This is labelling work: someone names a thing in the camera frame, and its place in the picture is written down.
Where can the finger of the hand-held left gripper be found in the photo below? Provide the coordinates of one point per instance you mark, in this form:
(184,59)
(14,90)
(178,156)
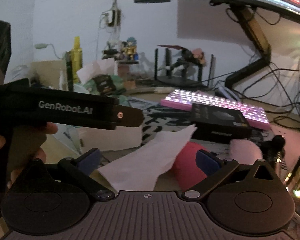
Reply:
(128,117)

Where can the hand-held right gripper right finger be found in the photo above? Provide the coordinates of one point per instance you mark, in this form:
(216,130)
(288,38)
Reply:
(207,163)

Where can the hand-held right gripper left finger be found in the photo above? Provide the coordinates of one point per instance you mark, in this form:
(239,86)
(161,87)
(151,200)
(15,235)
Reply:
(88,161)

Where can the pink computer mouse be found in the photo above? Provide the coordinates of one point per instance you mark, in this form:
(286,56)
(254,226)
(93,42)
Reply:
(185,165)

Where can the white paper tissue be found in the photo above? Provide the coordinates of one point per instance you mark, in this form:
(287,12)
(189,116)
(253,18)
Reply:
(145,160)

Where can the person's left hand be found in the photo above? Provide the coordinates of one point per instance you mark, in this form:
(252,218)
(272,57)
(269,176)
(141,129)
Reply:
(51,128)

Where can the large floral tissue pack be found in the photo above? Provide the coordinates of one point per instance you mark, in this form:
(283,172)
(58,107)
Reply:
(102,137)

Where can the black and white printed desk mat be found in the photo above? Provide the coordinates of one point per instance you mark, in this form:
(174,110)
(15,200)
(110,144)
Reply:
(160,120)

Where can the pale pink fluffy dome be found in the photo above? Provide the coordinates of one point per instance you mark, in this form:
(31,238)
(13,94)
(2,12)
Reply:
(245,148)

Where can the small green tissue pack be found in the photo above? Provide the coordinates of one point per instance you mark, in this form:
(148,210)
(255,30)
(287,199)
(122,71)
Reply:
(102,85)

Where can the black cardboard box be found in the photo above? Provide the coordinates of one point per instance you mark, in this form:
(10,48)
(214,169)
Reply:
(220,120)

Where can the white gooseneck gadget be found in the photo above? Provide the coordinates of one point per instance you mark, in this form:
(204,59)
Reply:
(41,46)

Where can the black router with antennas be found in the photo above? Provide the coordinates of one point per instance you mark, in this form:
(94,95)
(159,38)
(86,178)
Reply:
(180,80)

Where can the pink backlit keyboard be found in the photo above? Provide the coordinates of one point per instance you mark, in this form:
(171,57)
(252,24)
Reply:
(202,97)

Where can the yellow bottle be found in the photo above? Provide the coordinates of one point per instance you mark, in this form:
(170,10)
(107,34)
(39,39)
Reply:
(77,60)

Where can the blue-haired gold armour figurine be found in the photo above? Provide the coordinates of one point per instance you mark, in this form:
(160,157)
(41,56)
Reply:
(128,48)

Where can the black handheld gadget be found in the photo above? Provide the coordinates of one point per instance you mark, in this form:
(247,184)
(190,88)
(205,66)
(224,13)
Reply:
(275,147)

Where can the pale purple hub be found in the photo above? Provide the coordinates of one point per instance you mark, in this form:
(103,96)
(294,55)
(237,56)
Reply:
(223,91)

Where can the pink-haired action figurine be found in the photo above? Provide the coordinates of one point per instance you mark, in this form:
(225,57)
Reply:
(187,57)

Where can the small reflective screen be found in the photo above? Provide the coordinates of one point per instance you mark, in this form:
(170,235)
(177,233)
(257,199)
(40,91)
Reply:
(298,177)

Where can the white wall power strip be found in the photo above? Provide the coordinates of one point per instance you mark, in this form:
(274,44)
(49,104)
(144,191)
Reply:
(113,17)

